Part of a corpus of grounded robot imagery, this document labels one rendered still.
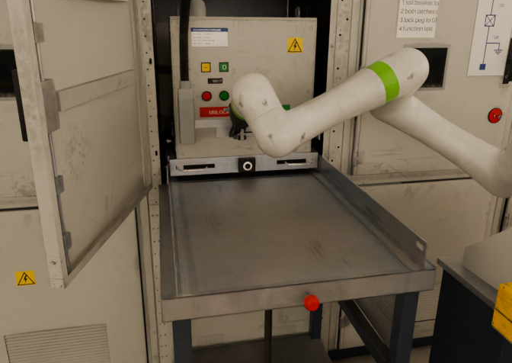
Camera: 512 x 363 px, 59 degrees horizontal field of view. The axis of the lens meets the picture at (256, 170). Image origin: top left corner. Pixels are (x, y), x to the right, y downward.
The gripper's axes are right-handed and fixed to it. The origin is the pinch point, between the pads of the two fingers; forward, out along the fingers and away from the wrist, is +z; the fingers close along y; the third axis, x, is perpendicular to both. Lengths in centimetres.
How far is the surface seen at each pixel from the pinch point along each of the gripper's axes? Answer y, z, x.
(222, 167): 9.2, 12.2, -3.6
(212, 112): -8.4, 3.4, -6.3
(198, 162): 7.3, 11.2, -11.9
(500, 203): 29, 20, 112
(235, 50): -26.1, -6.8, 1.8
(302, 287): 49, -47, 4
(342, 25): -31, -15, 37
